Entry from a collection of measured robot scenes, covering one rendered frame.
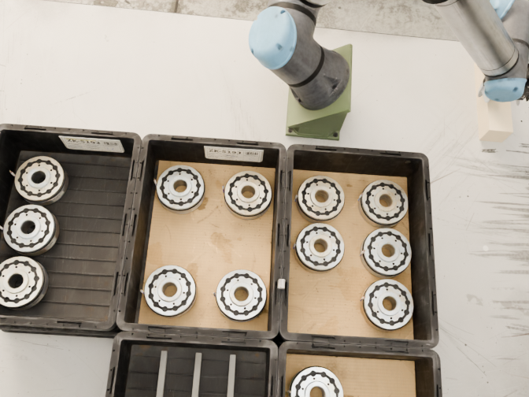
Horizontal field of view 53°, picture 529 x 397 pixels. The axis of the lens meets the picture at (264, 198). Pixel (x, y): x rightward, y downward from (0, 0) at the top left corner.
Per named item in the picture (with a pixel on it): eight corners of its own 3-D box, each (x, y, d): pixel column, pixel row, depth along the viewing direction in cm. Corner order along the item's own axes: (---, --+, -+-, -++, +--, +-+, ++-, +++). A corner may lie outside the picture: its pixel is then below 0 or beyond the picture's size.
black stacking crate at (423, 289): (282, 166, 123) (287, 144, 112) (410, 175, 124) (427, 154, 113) (275, 344, 109) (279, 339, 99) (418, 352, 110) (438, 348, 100)
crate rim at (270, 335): (144, 137, 113) (142, 132, 110) (286, 147, 114) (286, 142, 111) (116, 332, 99) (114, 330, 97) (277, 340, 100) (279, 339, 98)
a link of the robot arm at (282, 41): (274, 87, 126) (236, 58, 116) (286, 37, 129) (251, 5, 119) (316, 82, 118) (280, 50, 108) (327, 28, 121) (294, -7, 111)
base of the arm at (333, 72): (297, 67, 138) (274, 46, 130) (348, 45, 129) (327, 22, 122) (296, 117, 132) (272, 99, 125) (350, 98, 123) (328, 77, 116)
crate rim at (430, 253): (286, 147, 114) (286, 142, 111) (424, 157, 115) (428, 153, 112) (278, 340, 100) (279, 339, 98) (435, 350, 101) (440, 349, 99)
